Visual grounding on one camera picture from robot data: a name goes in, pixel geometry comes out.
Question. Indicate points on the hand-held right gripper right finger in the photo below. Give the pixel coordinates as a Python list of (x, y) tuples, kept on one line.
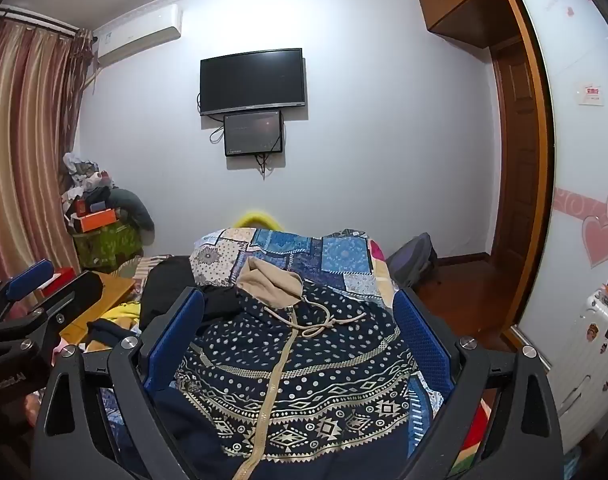
[(424, 345)]

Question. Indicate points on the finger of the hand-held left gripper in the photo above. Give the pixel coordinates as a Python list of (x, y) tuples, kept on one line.
[(78, 292), (28, 272)]

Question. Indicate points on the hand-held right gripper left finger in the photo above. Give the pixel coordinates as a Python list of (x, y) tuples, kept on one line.
[(176, 340)]

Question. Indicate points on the navy patterned hoodie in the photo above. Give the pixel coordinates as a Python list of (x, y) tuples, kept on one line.
[(309, 360)]

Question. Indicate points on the red box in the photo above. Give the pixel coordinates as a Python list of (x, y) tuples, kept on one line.
[(58, 280)]

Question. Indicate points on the tan paw-print side table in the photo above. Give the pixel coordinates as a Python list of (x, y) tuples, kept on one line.
[(113, 290)]

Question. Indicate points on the yellow cloth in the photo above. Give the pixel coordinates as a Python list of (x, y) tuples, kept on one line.
[(123, 312)]

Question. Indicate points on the black garment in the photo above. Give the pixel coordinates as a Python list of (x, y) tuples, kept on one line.
[(168, 280)]

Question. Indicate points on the striped pink bedsheet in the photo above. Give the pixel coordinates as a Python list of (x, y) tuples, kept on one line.
[(148, 265)]

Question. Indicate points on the orange box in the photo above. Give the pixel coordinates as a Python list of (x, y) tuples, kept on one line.
[(98, 220)]

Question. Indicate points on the grey backpack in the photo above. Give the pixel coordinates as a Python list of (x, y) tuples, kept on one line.
[(414, 260)]

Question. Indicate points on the dark green cloth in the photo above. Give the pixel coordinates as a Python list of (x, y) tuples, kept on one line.
[(133, 205)]

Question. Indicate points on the pile of clutter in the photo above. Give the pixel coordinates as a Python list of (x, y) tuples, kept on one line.
[(81, 170)]

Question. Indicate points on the striped red beige curtain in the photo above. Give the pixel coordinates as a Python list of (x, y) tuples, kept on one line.
[(28, 135)]

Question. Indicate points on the yellow hoop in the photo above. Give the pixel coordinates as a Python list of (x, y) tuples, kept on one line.
[(256, 217)]

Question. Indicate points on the blue patchwork blanket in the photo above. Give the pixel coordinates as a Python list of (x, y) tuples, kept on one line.
[(294, 250)]

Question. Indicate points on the white suitcase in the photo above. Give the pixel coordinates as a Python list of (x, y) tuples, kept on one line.
[(589, 350)]

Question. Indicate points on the wooden door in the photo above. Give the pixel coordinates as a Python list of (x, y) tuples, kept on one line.
[(516, 150)]

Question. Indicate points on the white sliding wardrobe door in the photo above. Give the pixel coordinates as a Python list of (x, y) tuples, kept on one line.
[(574, 160)]

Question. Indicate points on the white air conditioner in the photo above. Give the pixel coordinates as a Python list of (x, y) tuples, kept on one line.
[(138, 35)]

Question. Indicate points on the small black wall monitor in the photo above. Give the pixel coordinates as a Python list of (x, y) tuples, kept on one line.
[(253, 132)]

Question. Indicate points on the wall-mounted black television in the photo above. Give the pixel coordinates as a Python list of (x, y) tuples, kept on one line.
[(251, 80)]

